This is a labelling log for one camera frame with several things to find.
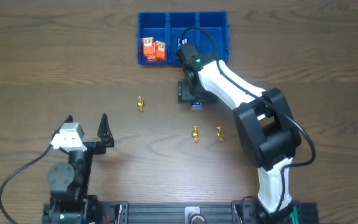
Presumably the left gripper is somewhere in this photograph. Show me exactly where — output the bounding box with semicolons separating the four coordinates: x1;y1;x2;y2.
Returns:
63;113;115;156

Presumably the blue tray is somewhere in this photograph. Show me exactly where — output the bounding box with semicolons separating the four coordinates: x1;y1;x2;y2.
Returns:
137;11;230;67

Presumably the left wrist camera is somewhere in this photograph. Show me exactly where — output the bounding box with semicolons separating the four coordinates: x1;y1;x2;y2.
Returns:
50;122;87;152

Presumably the orange candy box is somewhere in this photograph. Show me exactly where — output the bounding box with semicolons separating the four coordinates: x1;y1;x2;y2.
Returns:
141;37;155;62
152;40;167;62

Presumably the mounting rail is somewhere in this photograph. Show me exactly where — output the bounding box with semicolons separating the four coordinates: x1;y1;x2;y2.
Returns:
42;200;319;224

